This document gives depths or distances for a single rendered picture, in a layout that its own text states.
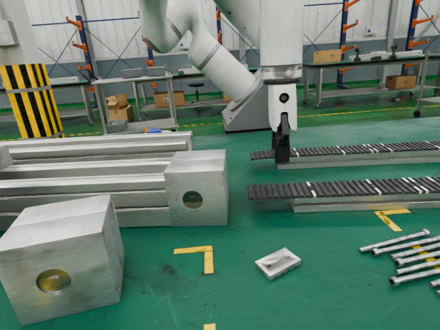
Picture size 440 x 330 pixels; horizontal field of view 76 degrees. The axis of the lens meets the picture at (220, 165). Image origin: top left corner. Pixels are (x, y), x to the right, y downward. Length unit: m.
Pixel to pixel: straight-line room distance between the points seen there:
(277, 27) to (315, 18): 8.15
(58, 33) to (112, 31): 1.39
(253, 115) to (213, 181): 0.61
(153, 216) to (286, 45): 0.39
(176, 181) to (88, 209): 0.13
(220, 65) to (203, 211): 0.68
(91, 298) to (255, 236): 0.22
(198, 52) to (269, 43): 0.48
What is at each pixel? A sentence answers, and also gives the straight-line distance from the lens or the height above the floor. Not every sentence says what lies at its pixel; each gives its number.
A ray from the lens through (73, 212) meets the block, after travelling 0.37.
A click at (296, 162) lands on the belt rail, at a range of 0.66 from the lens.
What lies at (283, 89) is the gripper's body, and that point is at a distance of 0.58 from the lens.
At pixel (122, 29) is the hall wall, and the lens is 8.43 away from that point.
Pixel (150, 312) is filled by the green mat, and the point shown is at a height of 0.78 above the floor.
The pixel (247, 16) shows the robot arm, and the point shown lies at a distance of 0.68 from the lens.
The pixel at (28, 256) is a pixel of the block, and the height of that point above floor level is 0.86.
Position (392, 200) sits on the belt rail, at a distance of 0.52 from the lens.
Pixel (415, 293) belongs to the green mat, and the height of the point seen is 0.78.
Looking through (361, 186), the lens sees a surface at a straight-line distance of 0.52.
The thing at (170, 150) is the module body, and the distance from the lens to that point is 0.63.
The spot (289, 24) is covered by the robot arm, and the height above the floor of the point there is 1.07.
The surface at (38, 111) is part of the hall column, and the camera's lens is 3.72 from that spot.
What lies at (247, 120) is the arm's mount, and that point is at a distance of 1.00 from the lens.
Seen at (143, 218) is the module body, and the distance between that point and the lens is 0.47.
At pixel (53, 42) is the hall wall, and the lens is 9.04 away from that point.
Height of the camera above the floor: 1.03
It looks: 21 degrees down
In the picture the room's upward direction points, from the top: 4 degrees counter-clockwise
